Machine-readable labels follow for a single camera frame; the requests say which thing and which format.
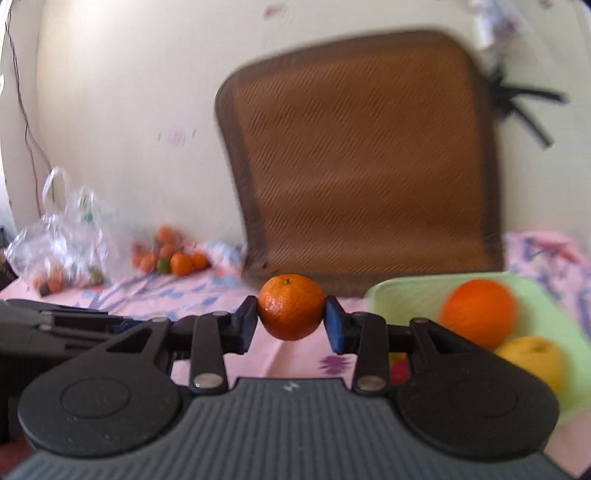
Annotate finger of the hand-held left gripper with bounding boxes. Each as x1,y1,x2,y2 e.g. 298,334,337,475
6,300,151,355

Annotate large orange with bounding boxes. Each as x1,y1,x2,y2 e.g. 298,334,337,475
438,279,517,352

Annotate yellow citrus fruit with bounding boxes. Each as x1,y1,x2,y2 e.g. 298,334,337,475
495,336,568,398

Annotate black tape strip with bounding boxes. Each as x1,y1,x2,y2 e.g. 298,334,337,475
505,105,555,149
501,84,568,105

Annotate small mandarin orange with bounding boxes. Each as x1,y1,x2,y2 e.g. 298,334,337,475
257,274,326,341

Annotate pile of small oranges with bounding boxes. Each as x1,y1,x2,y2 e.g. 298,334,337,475
131,224,209,278

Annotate light green plastic tray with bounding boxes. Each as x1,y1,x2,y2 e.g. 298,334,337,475
365,272,591,421

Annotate brown woven seat mat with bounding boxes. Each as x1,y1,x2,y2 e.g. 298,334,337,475
215,30,506,298

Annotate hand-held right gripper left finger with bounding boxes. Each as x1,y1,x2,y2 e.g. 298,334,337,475
107,295,259,394

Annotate white power strip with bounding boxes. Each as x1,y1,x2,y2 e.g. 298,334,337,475
471,0,525,51

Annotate thin black cable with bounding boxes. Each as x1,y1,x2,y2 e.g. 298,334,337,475
4,0,54,204

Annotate pink printed blanket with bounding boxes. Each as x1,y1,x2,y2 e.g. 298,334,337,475
0,231,591,480

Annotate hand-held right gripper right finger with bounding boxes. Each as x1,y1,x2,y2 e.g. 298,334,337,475
324,296,481,394

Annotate clear plastic bag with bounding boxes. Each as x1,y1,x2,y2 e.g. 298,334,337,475
4,166,117,296

